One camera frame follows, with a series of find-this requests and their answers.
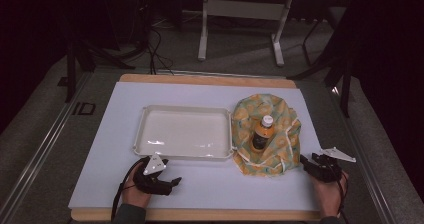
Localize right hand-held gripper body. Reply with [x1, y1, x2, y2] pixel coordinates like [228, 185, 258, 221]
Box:
[311, 146, 357, 184]

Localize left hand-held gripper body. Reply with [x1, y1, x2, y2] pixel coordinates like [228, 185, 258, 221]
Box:
[132, 152, 175, 197]

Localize yellow green patterned cloth bag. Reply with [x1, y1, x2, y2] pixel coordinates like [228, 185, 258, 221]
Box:
[230, 93, 303, 178]

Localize white plastic tray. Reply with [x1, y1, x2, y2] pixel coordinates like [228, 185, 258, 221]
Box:
[132, 104, 234, 161]

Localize orange drink bottle white cap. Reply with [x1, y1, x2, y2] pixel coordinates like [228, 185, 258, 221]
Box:
[250, 114, 275, 153]

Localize person's left hand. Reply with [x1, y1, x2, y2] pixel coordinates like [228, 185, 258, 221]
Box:
[121, 163, 153, 209]

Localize white table mat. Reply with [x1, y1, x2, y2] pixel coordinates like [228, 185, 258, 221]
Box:
[68, 81, 323, 212]

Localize black chair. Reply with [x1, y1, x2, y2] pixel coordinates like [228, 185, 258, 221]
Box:
[287, 6, 355, 119]

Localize black tripod stand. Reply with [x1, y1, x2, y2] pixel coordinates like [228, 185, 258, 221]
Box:
[64, 33, 137, 104]

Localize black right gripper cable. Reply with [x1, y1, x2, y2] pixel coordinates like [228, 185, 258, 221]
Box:
[331, 157, 350, 224]

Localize metal floor rail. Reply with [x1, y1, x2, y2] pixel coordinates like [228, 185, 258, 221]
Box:
[0, 71, 95, 224]
[329, 86, 398, 224]

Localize black floor cables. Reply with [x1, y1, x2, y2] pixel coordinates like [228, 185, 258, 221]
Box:
[145, 26, 175, 76]

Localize white metal desk frame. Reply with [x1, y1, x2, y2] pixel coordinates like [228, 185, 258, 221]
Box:
[197, 0, 296, 68]

